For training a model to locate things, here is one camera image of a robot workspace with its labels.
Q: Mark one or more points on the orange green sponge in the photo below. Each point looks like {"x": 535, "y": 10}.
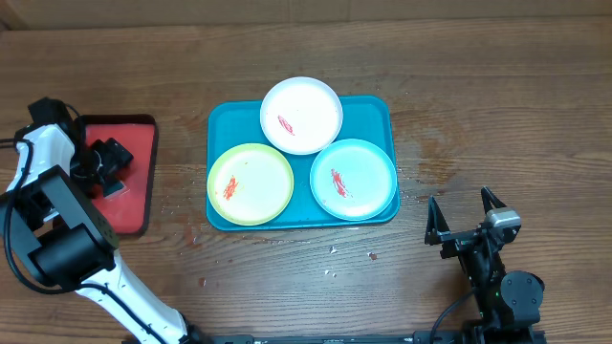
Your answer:
{"x": 112, "y": 188}

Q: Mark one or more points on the dark red water tray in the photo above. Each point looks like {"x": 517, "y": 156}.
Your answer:
{"x": 127, "y": 212}

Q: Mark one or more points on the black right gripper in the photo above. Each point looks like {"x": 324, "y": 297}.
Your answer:
{"x": 455, "y": 241}

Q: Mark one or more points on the yellow-green plate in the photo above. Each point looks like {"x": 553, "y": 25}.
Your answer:
{"x": 250, "y": 184}

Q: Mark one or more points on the light blue plate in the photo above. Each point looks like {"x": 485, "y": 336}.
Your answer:
{"x": 353, "y": 180}

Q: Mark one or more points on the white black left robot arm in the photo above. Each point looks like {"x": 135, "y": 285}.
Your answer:
{"x": 55, "y": 239}

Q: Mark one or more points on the white plate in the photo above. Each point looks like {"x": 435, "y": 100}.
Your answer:
{"x": 301, "y": 115}

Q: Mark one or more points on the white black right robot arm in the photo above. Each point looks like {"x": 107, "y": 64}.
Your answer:
{"x": 508, "y": 302}

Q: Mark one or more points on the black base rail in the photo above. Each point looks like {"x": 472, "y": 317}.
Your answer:
{"x": 418, "y": 337}

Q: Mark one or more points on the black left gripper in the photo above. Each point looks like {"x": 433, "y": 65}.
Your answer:
{"x": 110, "y": 153}

